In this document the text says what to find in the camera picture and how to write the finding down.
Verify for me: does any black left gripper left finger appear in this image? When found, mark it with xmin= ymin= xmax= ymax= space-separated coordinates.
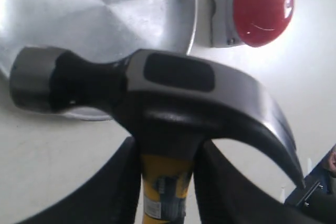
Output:
xmin=23 ymin=137 xmax=141 ymax=223

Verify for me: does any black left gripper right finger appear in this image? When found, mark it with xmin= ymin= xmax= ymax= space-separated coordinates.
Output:
xmin=194 ymin=141 xmax=335 ymax=223

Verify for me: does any yellow black claw hammer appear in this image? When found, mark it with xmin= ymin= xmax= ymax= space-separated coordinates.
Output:
xmin=9 ymin=47 xmax=305 ymax=223

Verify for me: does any red dome push button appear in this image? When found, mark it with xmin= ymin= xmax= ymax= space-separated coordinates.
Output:
xmin=194 ymin=0 xmax=295 ymax=49

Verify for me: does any round steel plate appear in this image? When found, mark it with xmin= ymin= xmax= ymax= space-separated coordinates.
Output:
xmin=0 ymin=0 xmax=198 ymax=121

